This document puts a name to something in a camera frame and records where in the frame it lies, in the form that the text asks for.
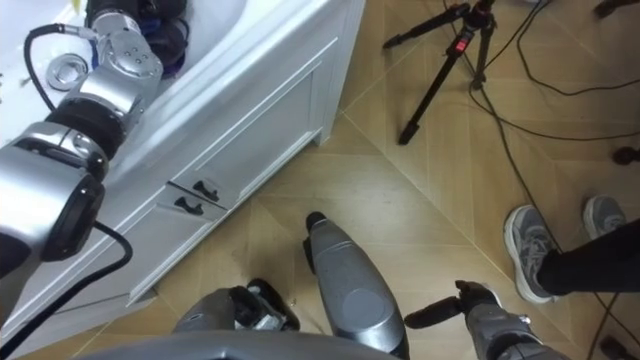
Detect robot body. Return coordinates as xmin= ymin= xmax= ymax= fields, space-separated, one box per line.
xmin=74 ymin=329 xmax=401 ymax=360

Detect long black floor cable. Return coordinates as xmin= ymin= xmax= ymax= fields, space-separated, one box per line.
xmin=442 ymin=0 xmax=640 ymax=360

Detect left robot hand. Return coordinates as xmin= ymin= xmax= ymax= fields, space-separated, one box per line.
xmin=83 ymin=0 xmax=190 ymax=79

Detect robot legs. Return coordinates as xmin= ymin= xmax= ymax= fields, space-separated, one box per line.
xmin=172 ymin=211 xmax=411 ymax=360

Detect black tripod foot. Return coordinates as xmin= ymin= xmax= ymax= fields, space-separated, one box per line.
xmin=598 ymin=334 xmax=632 ymax=360
xmin=611 ymin=146 xmax=640 ymax=167
xmin=593 ymin=0 xmax=640 ymax=20

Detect black camera tripod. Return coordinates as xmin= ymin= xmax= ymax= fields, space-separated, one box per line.
xmin=382 ymin=0 xmax=499 ymax=147

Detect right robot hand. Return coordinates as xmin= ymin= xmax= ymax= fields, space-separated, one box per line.
xmin=403 ymin=279 xmax=502 ymax=331

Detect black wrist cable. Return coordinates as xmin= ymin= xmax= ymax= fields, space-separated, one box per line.
xmin=0 ymin=23 xmax=135 ymax=360

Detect white vanity cabinet with sink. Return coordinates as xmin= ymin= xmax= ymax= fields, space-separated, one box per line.
xmin=0 ymin=0 xmax=367 ymax=359

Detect looped black floor cable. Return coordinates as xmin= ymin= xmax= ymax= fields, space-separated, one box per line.
xmin=515 ymin=0 xmax=640 ymax=98

